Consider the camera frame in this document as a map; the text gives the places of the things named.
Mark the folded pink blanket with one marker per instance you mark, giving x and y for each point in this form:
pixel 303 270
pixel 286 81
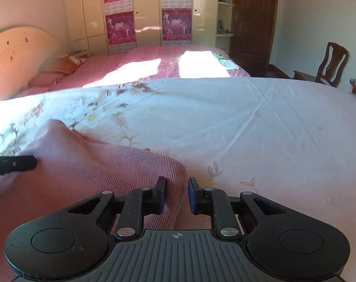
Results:
pixel 45 80

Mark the dark wooden chair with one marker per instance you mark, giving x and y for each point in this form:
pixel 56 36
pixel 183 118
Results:
pixel 333 61

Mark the green and white cloth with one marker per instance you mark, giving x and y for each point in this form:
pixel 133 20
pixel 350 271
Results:
pixel 226 61

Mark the pink knit sweater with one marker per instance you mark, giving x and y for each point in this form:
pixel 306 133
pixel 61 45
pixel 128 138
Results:
pixel 78 164

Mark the orange striped pillow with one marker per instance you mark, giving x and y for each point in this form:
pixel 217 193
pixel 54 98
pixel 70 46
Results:
pixel 60 66

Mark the pink bed sheet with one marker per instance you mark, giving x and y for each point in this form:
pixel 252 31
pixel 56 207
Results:
pixel 142 55

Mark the cream wooden headboard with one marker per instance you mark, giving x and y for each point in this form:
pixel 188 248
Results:
pixel 16 55

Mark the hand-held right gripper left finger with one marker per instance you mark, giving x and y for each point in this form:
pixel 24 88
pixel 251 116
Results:
pixel 161 195

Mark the floral pillow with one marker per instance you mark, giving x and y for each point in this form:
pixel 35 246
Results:
pixel 81 55

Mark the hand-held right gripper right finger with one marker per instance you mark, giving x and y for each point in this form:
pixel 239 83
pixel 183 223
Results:
pixel 192 195

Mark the cream wardrobe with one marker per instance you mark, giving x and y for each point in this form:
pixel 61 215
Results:
pixel 148 3

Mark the dark shelf ornament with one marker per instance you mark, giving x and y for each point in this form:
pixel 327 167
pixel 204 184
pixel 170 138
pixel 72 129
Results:
pixel 221 26

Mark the dark wooden door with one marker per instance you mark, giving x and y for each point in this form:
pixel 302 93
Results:
pixel 254 23

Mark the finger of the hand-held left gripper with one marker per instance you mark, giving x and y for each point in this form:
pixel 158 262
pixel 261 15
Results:
pixel 13 164

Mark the white floral quilt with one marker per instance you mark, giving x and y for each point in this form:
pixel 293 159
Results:
pixel 254 123

